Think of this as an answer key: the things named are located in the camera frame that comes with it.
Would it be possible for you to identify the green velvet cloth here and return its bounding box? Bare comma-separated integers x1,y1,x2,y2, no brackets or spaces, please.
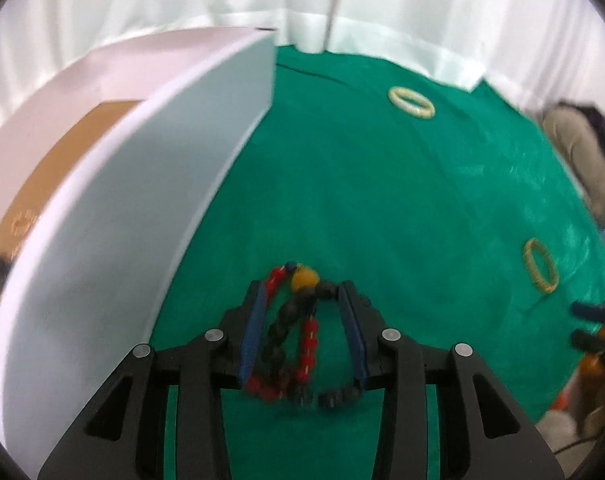
147,42,605,480

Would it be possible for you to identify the black bead bracelet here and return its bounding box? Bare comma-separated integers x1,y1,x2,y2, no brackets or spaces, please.
259,280,364,409

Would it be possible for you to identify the gold bangle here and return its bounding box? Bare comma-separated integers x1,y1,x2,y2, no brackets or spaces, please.
523,238,559,293

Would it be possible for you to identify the white cardboard box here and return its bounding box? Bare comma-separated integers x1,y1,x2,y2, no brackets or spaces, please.
0,27,276,468

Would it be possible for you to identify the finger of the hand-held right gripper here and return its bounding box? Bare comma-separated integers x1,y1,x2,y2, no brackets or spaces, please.
572,301,605,322
571,329,605,356

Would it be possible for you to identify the gold chain necklace with pendants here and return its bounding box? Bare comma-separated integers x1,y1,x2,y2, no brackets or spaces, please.
8,209,42,237

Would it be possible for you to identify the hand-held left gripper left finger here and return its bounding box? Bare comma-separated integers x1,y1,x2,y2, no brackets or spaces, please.
37,280,270,480

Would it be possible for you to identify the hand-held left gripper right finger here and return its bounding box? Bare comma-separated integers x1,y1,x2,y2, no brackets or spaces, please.
338,280,565,480

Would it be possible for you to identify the cream bangle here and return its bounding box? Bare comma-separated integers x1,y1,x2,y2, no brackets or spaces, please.
388,86,436,121

